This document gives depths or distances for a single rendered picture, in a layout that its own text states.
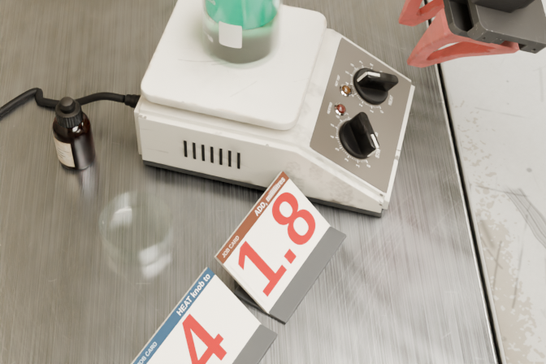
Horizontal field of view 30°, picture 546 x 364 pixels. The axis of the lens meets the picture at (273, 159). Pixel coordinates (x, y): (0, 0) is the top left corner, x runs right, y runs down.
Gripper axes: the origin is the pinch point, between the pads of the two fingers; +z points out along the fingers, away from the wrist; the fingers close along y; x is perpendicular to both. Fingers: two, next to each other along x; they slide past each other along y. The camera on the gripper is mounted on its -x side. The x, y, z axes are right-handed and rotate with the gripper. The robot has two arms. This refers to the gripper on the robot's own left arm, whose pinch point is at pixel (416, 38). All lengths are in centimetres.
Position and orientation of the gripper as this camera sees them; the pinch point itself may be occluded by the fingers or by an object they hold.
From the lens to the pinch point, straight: 76.1
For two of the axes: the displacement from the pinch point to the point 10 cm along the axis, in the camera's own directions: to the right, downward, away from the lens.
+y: 1.3, 9.1, -3.9
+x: 8.5, 1.1, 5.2
